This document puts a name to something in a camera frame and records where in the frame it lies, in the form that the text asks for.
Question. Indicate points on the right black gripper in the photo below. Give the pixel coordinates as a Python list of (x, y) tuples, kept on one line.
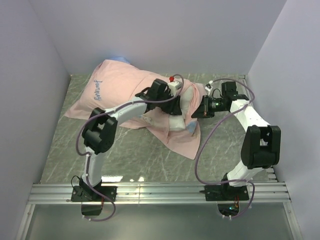
[(200, 111)]

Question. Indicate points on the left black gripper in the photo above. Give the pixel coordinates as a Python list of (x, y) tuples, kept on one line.
[(174, 109)]

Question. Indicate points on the white pillow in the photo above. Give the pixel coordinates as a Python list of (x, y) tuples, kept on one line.
[(177, 122)]

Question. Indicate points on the pink cartoon pillowcase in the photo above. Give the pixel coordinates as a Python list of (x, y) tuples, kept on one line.
[(113, 83)]

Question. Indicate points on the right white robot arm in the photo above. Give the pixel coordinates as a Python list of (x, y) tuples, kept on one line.
[(231, 177)]

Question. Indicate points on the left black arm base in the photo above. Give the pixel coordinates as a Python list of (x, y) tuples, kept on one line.
[(92, 200)]

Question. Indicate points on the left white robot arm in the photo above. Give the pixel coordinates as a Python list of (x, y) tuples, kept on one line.
[(99, 131)]

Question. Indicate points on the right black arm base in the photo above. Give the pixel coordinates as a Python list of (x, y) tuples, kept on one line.
[(226, 193)]

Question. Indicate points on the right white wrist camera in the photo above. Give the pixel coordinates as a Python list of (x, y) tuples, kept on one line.
[(209, 87)]

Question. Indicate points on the side aluminium rail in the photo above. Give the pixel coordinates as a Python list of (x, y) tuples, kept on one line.
[(261, 145)]

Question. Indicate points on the aluminium mounting rail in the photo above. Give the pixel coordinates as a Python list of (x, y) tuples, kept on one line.
[(156, 193)]

